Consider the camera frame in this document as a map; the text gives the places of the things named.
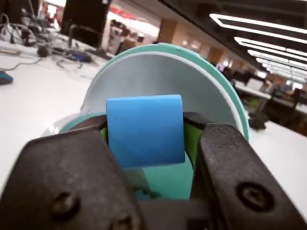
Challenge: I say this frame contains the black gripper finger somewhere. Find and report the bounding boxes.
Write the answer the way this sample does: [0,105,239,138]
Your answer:
[183,112,307,230]
[0,115,144,230]

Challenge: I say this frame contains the blue cube block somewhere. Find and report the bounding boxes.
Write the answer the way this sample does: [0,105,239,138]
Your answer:
[106,94,186,168]

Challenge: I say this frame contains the teal animal-shaped bin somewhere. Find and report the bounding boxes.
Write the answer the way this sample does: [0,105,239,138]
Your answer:
[42,42,250,201]

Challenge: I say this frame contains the rectangular ceiling light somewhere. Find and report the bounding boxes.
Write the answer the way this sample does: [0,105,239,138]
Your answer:
[210,13,307,44]

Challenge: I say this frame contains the black computer monitor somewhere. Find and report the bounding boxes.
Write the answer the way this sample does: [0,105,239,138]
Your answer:
[61,0,111,48]

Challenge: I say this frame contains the grey tangled cables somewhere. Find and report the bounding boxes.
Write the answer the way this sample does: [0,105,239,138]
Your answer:
[0,13,99,80]

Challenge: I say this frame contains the blue cable hub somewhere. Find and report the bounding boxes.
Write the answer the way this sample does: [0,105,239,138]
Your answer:
[66,51,94,63]

